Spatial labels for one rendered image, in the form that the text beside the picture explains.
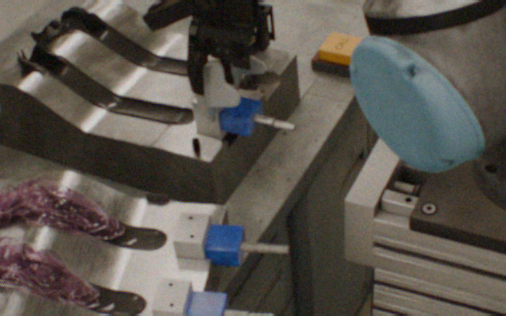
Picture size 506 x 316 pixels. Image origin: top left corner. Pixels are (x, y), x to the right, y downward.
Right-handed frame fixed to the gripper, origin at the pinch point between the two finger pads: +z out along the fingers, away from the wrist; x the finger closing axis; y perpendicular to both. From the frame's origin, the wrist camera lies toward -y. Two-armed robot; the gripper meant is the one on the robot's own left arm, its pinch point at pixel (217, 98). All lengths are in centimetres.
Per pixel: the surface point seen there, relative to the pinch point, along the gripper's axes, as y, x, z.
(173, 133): -5.2, -3.7, 4.4
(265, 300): 3.2, 0.9, 40.1
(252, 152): 2.3, 3.3, 11.0
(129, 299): 2.5, -28.4, 7.9
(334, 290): 4, 27, 66
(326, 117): 7.4, 16.8, 13.5
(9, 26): -176, 123, 97
